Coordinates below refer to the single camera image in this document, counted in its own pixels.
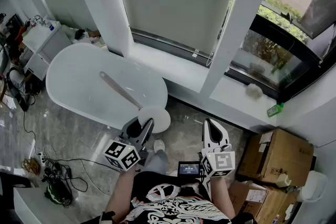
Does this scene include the person's white shoe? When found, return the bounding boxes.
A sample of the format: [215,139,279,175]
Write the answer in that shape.
[153,140,166,153]

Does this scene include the white power strip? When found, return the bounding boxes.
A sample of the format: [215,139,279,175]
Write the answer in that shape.
[36,151,49,166]

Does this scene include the long-handled round white brush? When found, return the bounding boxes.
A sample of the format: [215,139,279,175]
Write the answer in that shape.
[99,71,171,134]

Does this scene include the person's left forearm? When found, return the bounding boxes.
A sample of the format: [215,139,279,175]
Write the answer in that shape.
[104,168,138,222]

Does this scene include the person's blue jeans legs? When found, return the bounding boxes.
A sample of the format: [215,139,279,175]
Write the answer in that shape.
[141,151,169,174]

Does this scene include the white cabinet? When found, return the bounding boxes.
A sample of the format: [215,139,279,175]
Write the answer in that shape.
[22,20,73,81]

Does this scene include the black chair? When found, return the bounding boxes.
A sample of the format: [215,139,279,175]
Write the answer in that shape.
[0,172,33,210]

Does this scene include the white plastic bin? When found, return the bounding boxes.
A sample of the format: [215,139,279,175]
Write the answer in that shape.
[298,170,329,203]

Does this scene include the person's right forearm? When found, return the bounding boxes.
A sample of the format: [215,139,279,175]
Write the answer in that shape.
[209,175,236,220]

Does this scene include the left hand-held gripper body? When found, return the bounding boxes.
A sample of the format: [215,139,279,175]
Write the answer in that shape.
[103,131,149,172]

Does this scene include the small black display screen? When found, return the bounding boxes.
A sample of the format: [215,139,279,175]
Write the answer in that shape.
[177,161,202,178]

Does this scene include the fluffy grey ball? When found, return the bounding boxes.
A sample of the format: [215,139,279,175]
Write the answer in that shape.
[245,83,264,100]

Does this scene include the green and black helmet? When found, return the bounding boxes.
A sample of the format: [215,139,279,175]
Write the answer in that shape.
[44,181,74,206]

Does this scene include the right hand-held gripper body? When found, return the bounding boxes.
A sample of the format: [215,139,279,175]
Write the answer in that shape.
[201,143,236,178]

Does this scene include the cardboard box with white label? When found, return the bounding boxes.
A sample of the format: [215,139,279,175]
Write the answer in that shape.
[227,180,299,224]

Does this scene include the white table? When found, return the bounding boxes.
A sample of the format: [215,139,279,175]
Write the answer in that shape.
[13,187,77,224]

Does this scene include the small open cardboard box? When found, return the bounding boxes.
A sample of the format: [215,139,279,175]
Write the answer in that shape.
[86,29,102,39]

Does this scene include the cables and power strip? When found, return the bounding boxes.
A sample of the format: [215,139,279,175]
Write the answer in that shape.
[23,102,122,192]

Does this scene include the large brown cardboard box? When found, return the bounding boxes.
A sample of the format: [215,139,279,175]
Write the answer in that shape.
[236,128,314,187]

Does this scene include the white oval bathtub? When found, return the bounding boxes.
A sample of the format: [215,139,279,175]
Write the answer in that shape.
[45,42,169,131]

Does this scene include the yellow wire rack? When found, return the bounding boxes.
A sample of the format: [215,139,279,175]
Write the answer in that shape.
[20,158,40,176]

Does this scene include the green plastic bottle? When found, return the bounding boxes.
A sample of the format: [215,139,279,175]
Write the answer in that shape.
[267,102,285,118]

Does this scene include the black window frame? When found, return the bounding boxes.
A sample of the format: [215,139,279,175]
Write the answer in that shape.
[224,5,336,103]

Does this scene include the black patterned t-shirt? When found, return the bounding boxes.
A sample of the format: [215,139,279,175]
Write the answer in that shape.
[91,170,259,224]

